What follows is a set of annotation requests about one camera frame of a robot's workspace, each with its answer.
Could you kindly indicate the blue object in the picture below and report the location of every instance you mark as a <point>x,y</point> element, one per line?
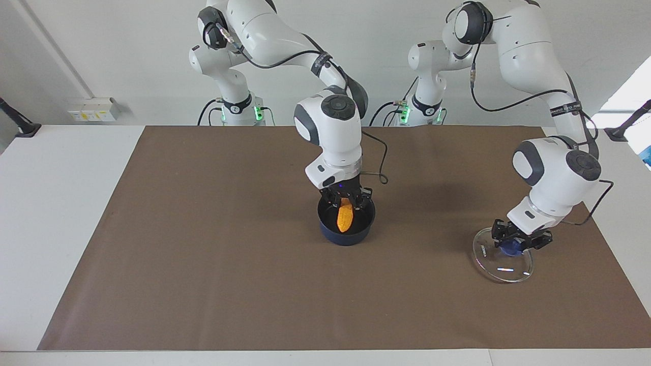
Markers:
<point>647,156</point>

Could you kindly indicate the yellow toy corn cob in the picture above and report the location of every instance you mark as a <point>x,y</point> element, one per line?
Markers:
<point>345,218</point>

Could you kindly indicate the glass lid purple knob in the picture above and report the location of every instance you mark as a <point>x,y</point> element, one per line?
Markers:
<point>503,272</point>

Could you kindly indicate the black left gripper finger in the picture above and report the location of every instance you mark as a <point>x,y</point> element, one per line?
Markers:
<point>499,230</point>
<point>540,241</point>

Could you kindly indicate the white wall socket box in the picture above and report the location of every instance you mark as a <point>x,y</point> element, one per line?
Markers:
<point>94,109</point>

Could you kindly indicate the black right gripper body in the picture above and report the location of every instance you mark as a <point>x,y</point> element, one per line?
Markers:
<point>343,190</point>

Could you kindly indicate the black camera stand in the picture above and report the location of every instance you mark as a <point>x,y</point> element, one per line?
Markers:
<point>25,129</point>
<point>618,133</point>

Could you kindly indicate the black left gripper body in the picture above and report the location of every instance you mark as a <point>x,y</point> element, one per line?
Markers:
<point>518,236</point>

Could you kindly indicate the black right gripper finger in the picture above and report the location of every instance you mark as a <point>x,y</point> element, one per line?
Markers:
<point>330,199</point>
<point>364,198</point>

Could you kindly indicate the brown table mat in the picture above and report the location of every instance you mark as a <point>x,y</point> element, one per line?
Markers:
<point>203,295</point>

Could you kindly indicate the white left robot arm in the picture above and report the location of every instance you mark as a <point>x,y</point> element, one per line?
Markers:
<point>554,178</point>

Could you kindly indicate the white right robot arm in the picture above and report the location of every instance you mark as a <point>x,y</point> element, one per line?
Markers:
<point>330,137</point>

